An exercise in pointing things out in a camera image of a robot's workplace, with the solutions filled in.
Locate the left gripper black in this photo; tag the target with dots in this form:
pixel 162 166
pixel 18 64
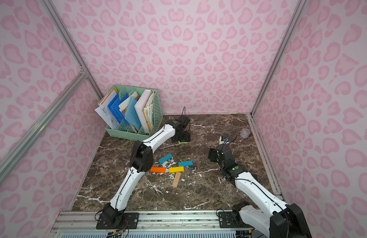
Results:
pixel 182 137

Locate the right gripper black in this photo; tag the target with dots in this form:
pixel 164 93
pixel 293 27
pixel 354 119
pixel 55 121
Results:
pixel 214 154

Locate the teal block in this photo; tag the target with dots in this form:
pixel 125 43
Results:
pixel 165 158
pixel 186 164

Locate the yellow building block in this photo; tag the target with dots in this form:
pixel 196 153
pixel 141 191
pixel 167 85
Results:
pixel 176 170

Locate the orange building block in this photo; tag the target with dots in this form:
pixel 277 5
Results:
pixel 158 170

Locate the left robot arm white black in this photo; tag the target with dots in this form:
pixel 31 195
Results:
pixel 141 162

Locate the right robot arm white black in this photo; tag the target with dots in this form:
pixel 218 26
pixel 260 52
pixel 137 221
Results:
pixel 274 218

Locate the natural wood building block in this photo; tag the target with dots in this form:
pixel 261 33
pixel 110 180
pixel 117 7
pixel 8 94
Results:
pixel 176 179

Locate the clear plastic cup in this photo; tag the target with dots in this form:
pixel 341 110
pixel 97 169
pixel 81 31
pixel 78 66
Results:
pixel 245 133

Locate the white booklets stack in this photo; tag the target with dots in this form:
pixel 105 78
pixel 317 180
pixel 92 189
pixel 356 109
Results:
pixel 143 110

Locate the green plastic file basket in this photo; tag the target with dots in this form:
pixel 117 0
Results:
pixel 126 132

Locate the light blue folder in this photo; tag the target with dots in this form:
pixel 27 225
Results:
pixel 131 115

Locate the blue folders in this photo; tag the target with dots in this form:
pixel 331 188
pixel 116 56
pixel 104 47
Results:
pixel 115 109

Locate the white paper sheets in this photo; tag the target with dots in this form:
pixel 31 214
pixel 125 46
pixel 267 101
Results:
pixel 105 113

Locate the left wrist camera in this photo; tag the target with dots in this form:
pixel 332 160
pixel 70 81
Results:
pixel 184 121

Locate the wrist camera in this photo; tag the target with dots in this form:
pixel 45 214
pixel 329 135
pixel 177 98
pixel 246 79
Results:
pixel 184 121
pixel 224 139

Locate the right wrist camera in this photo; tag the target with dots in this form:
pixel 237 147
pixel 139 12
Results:
pixel 224 139

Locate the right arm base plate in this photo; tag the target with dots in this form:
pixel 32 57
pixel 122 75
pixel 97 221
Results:
pixel 230 219

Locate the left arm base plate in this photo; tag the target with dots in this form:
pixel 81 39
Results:
pixel 127 221

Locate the aluminium front rail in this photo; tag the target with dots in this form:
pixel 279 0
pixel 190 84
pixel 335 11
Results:
pixel 151 224

